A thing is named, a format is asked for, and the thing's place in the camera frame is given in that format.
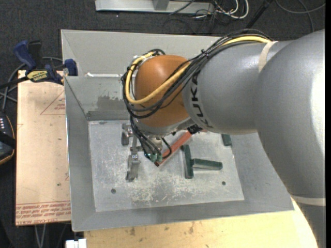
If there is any brown cardboard board, red print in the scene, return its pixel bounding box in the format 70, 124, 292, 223
15, 70, 72, 227

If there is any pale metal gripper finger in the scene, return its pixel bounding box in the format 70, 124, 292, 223
121, 123, 131, 147
125, 153, 142, 183

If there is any dark green flat block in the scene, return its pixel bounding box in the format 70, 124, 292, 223
181, 144, 195, 179
192, 158, 223, 171
221, 133, 233, 147

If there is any grey metal bin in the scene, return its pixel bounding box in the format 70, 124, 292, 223
61, 29, 295, 233

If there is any red-brown flat block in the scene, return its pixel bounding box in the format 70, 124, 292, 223
154, 131, 194, 168

